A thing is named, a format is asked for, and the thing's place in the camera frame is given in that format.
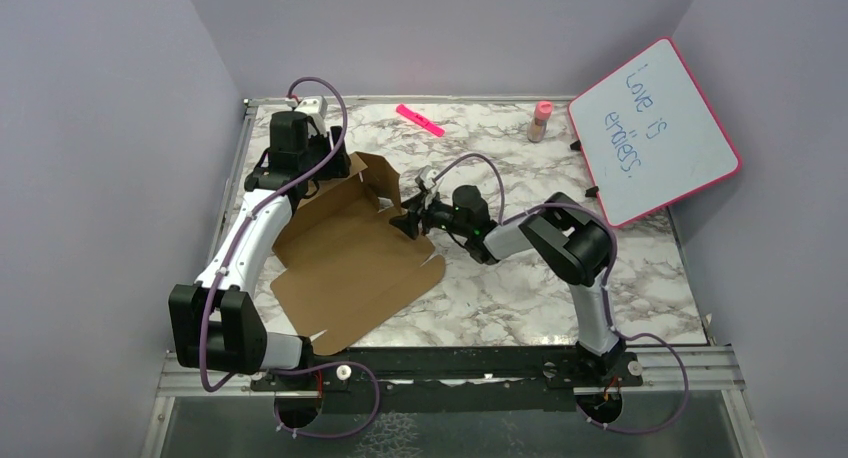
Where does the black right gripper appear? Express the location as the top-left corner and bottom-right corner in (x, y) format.
(388, 190), (470, 241)

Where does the brown cardboard box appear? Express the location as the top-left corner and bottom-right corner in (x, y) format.
(270, 152), (446, 356)

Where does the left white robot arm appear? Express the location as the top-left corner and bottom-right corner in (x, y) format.
(168, 109), (351, 389)

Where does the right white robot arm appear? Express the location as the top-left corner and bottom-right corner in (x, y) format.
(389, 185), (626, 385)

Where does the pink highlighter marker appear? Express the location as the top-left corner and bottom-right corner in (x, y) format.
(395, 104), (445, 137)

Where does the pink-capped pen jar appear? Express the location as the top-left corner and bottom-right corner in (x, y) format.
(527, 101), (554, 143)

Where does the pink-framed whiteboard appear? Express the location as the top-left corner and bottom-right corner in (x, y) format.
(568, 37), (741, 227)

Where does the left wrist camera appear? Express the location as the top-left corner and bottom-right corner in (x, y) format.
(284, 96), (328, 120)

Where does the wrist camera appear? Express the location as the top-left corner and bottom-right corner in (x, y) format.
(415, 166), (441, 209)
(284, 96), (328, 120)

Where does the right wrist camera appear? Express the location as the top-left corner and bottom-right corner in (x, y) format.
(415, 166), (441, 209)

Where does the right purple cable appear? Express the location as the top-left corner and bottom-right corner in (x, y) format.
(433, 152), (692, 438)

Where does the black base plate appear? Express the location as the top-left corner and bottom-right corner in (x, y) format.
(182, 332), (670, 417)

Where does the aluminium frame rail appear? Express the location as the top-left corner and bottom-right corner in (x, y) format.
(142, 100), (770, 458)

